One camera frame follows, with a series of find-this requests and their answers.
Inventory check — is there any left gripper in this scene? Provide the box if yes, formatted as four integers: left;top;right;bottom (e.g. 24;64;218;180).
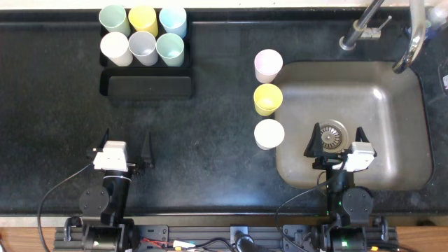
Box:
99;127;155;174

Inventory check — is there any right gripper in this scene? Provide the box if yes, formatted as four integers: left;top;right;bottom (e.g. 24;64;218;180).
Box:
303;122;378;172

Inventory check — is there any yellow cup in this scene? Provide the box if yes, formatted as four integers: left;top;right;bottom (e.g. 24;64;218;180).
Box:
127;5;159;38
253;83;284;117

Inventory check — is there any pink cup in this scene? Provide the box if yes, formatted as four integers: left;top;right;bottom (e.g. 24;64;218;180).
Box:
253;48;284;84

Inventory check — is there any steel sink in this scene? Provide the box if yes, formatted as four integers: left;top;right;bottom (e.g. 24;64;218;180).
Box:
274;61;434;192

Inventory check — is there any black tray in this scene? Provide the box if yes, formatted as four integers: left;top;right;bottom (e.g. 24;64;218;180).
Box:
99;8;194;99

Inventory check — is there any white cup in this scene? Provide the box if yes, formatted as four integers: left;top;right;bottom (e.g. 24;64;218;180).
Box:
99;31;134;67
253;118;286;151

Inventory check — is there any grey cup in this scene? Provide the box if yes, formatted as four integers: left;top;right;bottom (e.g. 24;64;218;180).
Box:
128;31;159;67

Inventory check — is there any green cup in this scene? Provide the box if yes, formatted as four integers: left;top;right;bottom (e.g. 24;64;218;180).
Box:
98;4;132;37
155;32;186;68

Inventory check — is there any steel tap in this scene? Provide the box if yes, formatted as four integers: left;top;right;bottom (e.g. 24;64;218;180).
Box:
338;0;428;74

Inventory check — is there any blue cup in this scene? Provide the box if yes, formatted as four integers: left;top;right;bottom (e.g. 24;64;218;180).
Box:
158;6;188;39

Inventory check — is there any blue soap bottle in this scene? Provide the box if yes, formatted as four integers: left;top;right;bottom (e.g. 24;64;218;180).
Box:
405;2;448;41

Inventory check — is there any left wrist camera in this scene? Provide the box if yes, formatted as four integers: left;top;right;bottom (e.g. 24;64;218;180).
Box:
92;140;130;172

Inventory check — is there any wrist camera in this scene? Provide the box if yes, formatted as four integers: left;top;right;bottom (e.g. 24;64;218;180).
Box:
332;141;377;172
92;140;130;172

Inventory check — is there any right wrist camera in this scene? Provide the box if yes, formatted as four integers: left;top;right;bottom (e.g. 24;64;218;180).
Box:
332;141;377;172

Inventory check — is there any black cable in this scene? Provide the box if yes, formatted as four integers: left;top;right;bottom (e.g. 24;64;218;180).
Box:
274;159;348;252
36;162;95;252

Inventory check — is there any mounting rail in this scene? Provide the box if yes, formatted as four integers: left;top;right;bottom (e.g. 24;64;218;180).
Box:
53;223;400;252

